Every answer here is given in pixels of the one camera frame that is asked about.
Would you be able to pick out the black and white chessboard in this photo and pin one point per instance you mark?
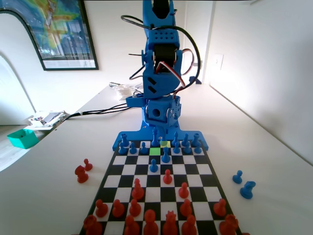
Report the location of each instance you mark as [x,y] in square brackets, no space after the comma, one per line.
[156,193]

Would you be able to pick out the white light switch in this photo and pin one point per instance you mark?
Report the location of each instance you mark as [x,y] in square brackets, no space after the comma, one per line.
[219,62]

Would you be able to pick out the blue chess rook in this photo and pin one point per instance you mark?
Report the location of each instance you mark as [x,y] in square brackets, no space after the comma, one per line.
[194,140]
[124,139]

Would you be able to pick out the red chess rook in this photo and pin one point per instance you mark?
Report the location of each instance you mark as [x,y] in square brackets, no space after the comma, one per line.
[228,226]
[92,226]

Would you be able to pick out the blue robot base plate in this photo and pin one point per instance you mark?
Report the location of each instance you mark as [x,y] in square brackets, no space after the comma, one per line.
[137,137]

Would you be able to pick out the small blue printed part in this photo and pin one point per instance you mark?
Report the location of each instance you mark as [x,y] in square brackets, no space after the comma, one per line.
[193,79]

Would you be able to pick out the red chess bishop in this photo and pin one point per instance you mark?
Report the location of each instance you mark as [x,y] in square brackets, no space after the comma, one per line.
[150,224]
[137,192]

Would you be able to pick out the white stacked printed parts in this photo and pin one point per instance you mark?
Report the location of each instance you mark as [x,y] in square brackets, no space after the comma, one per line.
[123,91]

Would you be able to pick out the pile of papers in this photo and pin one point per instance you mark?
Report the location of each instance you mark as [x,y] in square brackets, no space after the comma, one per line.
[47,118]

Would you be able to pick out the white curved furniture panel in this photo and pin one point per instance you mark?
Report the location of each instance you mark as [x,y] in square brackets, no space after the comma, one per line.
[14,73]

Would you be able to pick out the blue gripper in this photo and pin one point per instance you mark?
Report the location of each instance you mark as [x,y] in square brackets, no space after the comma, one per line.
[156,113]

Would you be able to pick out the red chess pawn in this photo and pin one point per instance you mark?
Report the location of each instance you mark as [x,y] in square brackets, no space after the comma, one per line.
[101,210]
[135,209]
[167,178]
[118,210]
[87,166]
[220,209]
[183,191]
[185,209]

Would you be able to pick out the red chess queen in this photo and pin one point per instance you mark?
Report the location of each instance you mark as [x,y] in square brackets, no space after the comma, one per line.
[170,225]

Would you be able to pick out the blue chess pawn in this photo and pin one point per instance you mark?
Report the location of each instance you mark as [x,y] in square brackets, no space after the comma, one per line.
[143,148]
[132,148]
[121,148]
[197,148]
[176,148]
[187,148]
[153,167]
[237,177]

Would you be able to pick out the framed map poster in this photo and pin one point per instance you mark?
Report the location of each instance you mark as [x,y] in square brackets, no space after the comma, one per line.
[66,34]

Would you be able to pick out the teal plastic bin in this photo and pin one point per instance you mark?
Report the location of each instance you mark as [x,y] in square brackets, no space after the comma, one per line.
[23,139]

